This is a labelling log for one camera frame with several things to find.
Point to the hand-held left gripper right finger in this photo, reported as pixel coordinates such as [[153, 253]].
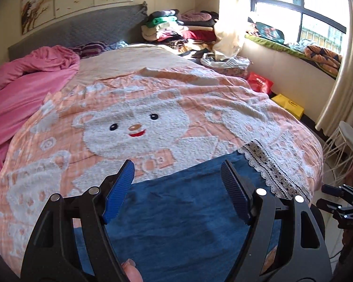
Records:
[[235, 191]]

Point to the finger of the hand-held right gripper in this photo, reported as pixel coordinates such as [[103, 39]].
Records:
[[335, 190], [329, 206]]

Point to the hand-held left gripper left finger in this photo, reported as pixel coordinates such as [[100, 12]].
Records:
[[119, 194]]

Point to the person's left hand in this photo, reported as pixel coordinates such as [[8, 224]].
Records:
[[133, 271]]

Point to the peach bear blanket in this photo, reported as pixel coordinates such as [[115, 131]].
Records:
[[135, 108]]

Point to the yellow box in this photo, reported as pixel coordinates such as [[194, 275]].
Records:
[[288, 105]]

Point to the red plastic bag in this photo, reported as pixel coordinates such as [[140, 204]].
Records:
[[260, 83]]

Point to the beige side curtain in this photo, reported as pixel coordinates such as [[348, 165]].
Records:
[[344, 79]]

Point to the white crumpled cloth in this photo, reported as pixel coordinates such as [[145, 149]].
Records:
[[223, 61]]

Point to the orange plaid blanket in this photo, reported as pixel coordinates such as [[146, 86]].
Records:
[[323, 57]]

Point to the pink quilt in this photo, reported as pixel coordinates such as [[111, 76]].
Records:
[[26, 88]]

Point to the dark striped pillow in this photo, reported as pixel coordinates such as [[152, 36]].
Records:
[[89, 49]]

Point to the blue patterned cloth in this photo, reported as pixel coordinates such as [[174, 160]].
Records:
[[117, 45]]

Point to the teal printed pillow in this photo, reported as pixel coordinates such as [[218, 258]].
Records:
[[270, 33]]

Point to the grey quilted headboard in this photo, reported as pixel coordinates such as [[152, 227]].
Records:
[[76, 32]]

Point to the pile of folded clothes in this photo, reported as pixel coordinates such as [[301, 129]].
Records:
[[176, 30]]

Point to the cream curtain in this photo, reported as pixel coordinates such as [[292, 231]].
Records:
[[231, 14]]

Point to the window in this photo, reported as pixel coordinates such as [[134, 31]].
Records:
[[300, 0]]

